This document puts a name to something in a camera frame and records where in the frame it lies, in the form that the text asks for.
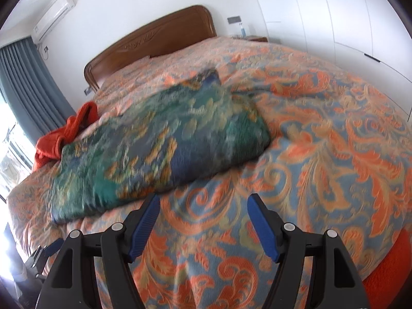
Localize grey curtain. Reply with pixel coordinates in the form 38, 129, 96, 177
0, 37, 76, 147

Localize orange knitted sweater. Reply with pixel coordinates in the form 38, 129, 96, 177
31, 101, 99, 172

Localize white air conditioner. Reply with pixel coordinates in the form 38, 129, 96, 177
31, 0, 79, 43

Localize orange floral patterned bedspread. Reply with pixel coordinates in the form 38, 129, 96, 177
6, 35, 412, 309

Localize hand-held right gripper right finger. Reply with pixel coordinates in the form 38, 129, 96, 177
247, 193, 371, 309

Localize white wardrobe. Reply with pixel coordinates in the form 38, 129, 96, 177
246, 0, 412, 123

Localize wooden bed headboard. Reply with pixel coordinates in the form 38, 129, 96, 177
84, 5, 217, 91

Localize orange cloth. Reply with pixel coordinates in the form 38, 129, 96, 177
362, 228, 411, 309

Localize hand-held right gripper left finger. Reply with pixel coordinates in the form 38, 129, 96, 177
34, 194, 161, 309

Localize wooden nightstand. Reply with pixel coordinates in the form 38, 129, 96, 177
230, 35, 269, 43

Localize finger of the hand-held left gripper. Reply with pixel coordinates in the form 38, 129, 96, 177
43, 240, 63, 257

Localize green landscape print garment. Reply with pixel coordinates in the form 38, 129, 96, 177
51, 67, 271, 225

